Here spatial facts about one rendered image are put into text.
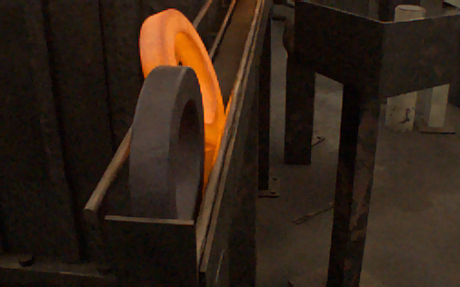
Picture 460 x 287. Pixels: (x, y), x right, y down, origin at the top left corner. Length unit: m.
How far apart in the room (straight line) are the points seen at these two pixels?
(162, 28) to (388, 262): 1.07
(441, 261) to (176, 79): 1.23
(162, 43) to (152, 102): 0.19
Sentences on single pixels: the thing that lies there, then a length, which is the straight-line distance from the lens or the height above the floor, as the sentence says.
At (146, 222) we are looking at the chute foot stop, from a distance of 0.44.
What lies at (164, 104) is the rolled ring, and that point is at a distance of 0.44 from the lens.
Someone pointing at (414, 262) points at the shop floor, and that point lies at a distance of 1.56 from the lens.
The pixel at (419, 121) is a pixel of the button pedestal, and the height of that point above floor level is 0.01.
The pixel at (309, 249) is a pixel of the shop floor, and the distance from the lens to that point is 1.56.
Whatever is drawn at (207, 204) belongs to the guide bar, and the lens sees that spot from 0.53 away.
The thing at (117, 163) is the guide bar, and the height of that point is 0.68.
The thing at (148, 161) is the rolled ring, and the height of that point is 0.72.
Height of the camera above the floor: 0.91
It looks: 25 degrees down
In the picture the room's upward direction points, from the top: 1 degrees counter-clockwise
